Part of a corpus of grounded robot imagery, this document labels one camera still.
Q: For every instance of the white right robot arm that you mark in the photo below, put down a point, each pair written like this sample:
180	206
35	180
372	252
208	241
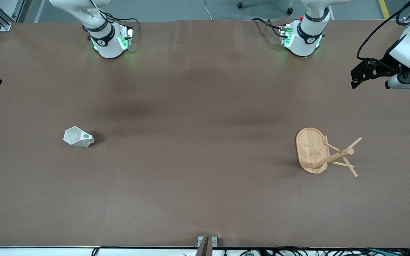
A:
107	46

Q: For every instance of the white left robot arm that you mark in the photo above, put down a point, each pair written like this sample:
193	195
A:
306	39

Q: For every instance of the wooden cup rack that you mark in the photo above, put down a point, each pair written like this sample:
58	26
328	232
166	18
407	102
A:
310	149

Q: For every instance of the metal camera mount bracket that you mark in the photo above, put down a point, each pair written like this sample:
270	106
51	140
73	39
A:
206	245

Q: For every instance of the brown table cover sheet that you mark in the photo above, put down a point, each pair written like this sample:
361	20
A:
190	142

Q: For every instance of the white faceted cup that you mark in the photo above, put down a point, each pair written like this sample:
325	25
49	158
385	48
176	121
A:
75	137

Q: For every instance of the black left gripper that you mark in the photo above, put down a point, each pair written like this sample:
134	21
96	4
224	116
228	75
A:
384	65

